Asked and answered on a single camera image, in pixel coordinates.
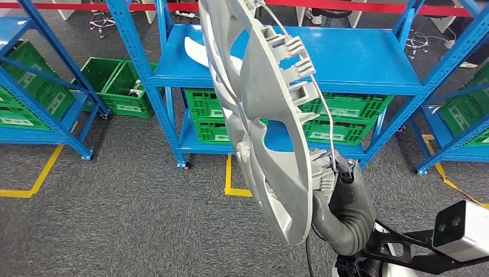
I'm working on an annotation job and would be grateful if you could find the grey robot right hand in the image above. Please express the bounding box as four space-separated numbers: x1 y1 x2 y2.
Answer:
309 148 377 257

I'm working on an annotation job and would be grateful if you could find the blue metal shelf rack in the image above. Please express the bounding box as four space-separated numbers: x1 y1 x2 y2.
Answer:
105 0 489 170
0 0 110 162
408 57 489 177

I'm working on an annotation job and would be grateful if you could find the silver wheel hubcap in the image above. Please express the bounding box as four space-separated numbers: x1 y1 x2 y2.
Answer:
198 0 338 246

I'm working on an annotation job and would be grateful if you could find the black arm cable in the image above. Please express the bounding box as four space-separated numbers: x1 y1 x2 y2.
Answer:
304 235 315 277

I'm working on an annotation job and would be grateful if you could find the person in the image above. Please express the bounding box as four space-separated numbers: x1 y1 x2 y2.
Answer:
454 15 489 70

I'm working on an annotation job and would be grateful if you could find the black round stool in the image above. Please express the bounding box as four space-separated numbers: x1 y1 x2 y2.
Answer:
89 10 116 39
311 8 354 27
404 29 430 59

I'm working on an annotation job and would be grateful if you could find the white plastic car part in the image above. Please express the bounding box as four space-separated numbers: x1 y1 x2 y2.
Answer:
184 36 245 74

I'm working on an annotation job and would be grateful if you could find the white black cabled device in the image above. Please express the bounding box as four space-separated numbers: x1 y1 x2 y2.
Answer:
127 79 144 98

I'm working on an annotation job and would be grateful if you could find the yellow floor tape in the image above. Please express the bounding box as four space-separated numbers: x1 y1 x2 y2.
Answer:
223 155 254 199
0 144 65 199
422 133 489 210

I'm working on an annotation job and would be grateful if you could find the black camera bracket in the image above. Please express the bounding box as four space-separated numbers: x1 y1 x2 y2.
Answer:
335 219 489 277

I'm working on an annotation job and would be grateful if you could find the empty green plastic crate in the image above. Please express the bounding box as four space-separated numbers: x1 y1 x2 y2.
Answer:
70 57 125 113

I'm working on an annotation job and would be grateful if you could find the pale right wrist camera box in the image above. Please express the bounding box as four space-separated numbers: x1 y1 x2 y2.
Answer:
431 200 489 263

